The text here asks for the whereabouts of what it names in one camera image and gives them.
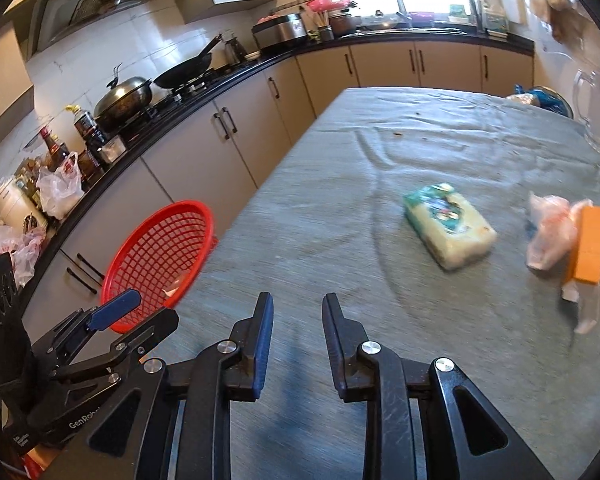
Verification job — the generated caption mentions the orange cardboard box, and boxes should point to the orange cardboard box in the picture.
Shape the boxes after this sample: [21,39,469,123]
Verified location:
[564,206,600,285]

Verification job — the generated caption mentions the red plastic mesh basket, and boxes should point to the red plastic mesh basket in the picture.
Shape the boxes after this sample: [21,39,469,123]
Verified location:
[100,200,218,334]

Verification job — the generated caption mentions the green tissue pack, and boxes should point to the green tissue pack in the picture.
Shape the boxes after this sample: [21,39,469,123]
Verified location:
[403,182,498,271]

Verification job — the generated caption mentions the white rice cooker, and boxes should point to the white rice cooker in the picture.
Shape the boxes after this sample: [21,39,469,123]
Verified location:
[0,177,47,233]

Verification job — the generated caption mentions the white plastic bag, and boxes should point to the white plastic bag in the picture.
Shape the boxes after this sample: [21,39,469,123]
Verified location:
[36,152,84,220]

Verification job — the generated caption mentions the clear plastic bag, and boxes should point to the clear plastic bag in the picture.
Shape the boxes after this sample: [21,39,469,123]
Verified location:
[526,193,593,271]

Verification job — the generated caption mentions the dark sauce bottle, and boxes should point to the dark sauce bottle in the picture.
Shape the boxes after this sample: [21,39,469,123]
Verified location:
[65,104,110,170]

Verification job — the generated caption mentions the steel pot with lid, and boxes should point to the steel pot with lid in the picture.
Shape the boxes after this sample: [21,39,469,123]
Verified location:
[93,64,152,133]

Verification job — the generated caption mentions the black wok pan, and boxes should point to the black wok pan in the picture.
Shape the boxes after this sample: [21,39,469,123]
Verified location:
[154,34,222,90]

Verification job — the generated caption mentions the blue bag behind table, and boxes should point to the blue bag behind table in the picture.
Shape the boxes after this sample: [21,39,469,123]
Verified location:
[506,84,573,119]

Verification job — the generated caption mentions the silver rice cooker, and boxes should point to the silver rice cooker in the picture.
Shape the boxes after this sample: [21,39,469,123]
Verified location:
[251,13,309,51]

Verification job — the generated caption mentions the clear glass pitcher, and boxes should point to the clear glass pitcher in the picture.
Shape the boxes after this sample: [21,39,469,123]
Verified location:
[572,70,600,153]

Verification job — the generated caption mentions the pink colander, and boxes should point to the pink colander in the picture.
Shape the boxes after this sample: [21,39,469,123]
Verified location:
[306,0,351,13]

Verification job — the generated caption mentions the hanging plastic bags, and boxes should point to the hanging plastic bags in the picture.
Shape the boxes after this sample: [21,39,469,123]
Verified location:
[530,0,593,49]

